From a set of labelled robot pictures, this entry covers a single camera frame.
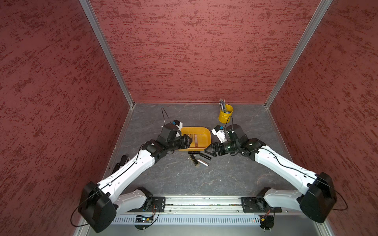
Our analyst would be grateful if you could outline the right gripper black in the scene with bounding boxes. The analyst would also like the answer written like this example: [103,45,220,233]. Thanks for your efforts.
[204,140,240,157]

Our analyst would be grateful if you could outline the yellow storage tray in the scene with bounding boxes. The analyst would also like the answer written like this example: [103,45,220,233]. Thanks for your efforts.
[180,127,212,151]

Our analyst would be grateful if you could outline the silver black lipstick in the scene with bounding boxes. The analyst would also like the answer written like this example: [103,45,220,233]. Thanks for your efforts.
[197,153,212,167]

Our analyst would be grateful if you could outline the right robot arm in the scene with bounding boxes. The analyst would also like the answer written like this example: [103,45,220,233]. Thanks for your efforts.
[205,124,337,223]

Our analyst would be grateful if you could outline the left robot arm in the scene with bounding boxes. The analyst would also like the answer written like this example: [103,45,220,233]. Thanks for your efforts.
[77,120,193,233]

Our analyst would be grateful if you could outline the black gold square lipstick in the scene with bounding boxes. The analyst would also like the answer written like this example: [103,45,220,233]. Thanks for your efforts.
[190,154,199,166]

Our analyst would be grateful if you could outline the yellow pen bucket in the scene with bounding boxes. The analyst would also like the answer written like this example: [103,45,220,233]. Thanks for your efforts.
[218,104,234,124]

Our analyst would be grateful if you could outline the pens in bucket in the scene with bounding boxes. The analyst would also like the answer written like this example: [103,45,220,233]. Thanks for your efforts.
[219,99,228,114]

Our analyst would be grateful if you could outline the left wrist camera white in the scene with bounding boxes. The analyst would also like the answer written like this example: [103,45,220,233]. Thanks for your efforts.
[172,120,183,138]

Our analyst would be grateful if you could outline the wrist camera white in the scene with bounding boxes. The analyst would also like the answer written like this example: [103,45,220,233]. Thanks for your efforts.
[172,120,183,138]
[211,125,227,143]

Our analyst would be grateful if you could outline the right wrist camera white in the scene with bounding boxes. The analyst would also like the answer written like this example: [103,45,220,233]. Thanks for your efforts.
[211,125,227,143]

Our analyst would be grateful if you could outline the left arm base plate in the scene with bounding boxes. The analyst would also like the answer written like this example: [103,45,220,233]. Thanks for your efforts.
[141,196,166,212]

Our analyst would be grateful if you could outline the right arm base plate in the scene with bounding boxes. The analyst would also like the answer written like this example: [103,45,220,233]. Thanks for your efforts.
[240,197,282,214]

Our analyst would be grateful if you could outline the aluminium front rail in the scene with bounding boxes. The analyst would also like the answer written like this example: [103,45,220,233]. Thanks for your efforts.
[75,195,333,236]

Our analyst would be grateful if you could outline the right corner aluminium post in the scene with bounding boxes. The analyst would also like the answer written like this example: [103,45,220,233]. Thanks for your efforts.
[265,0,333,109]

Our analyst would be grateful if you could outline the corner aluminium post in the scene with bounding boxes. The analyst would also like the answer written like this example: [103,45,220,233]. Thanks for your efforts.
[265,0,333,109]
[79,0,135,109]

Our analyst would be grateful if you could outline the left corner aluminium post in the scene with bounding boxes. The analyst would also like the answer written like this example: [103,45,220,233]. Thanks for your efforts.
[79,0,135,109]

